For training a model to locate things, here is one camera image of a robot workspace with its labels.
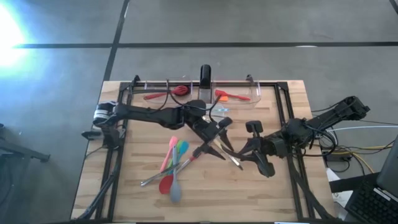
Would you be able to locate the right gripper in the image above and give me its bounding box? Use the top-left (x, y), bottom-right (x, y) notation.
top-left (221, 120), bottom-right (276, 179)

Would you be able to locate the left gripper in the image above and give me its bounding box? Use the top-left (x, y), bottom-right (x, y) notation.
top-left (192, 116), bottom-right (235, 162)

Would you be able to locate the turquoise silicone spatula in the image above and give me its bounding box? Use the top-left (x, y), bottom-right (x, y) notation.
top-left (169, 140), bottom-right (190, 175)

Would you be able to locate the green silicone spatula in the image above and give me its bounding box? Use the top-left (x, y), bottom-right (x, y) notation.
top-left (166, 139), bottom-right (184, 177)

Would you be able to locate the red silicone spatula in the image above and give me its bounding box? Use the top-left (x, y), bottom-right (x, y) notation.
top-left (214, 89), bottom-right (252, 102)

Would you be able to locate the pink silicone spatula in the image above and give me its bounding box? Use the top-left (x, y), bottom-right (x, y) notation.
top-left (159, 136), bottom-right (178, 173)

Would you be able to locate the grey silicone spoon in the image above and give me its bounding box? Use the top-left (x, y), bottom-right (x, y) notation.
top-left (169, 144), bottom-right (183, 203)

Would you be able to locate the red slotted spoon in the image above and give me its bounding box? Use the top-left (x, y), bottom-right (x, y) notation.
top-left (142, 85), bottom-right (190, 101)

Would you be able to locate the steel cutlery piece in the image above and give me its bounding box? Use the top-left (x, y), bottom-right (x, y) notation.
top-left (140, 163), bottom-right (182, 187)

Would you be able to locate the white plastic bin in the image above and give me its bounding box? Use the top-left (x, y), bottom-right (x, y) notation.
top-left (205, 102), bottom-right (231, 121)

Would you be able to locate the black power brick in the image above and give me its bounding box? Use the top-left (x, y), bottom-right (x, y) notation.
top-left (322, 150), bottom-right (353, 165)

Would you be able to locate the white paper sheet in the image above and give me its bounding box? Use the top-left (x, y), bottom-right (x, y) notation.
top-left (326, 167), bottom-right (354, 212)

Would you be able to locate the black laptop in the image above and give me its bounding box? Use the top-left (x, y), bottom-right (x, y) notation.
top-left (344, 135), bottom-right (398, 224)

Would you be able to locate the black floor stand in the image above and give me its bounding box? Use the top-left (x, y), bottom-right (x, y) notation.
top-left (0, 123), bottom-right (51, 164)

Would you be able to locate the cream-handled knife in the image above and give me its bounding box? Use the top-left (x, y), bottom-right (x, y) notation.
top-left (214, 139), bottom-right (244, 171)

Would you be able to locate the black metal rig frame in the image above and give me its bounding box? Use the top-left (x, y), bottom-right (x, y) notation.
top-left (76, 73), bottom-right (338, 223)

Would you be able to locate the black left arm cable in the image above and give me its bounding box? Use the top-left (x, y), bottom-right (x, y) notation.
top-left (164, 79), bottom-right (224, 124)

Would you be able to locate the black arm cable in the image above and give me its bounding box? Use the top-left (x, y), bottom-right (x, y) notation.
top-left (164, 79), bottom-right (224, 124)
top-left (292, 121), bottom-right (339, 158)

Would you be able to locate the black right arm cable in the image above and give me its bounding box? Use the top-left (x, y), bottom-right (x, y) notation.
top-left (292, 121), bottom-right (339, 158)

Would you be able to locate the yellow cable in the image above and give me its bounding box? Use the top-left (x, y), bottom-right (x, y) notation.
top-left (328, 145), bottom-right (393, 174)

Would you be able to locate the white cable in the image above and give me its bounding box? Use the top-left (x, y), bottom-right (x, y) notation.
top-left (326, 125), bottom-right (398, 134)

